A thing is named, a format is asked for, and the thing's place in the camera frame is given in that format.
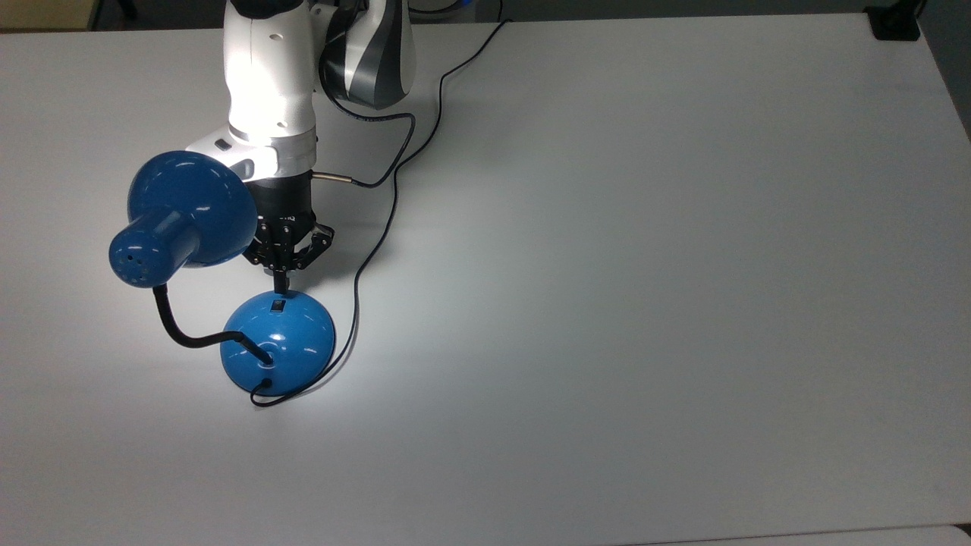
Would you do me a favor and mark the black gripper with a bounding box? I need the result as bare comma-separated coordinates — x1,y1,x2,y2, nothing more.
242,171,335,294

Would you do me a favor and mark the blue gooseneck desk lamp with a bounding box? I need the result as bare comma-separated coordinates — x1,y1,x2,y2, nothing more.
108,150,337,397

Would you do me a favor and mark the black clamped mounting pole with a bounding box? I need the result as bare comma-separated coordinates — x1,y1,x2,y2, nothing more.
864,0,928,42

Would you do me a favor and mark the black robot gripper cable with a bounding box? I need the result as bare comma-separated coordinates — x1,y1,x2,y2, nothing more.
313,72,417,189

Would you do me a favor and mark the black lamp power cable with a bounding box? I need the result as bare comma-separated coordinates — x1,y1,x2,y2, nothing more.
250,18,514,409

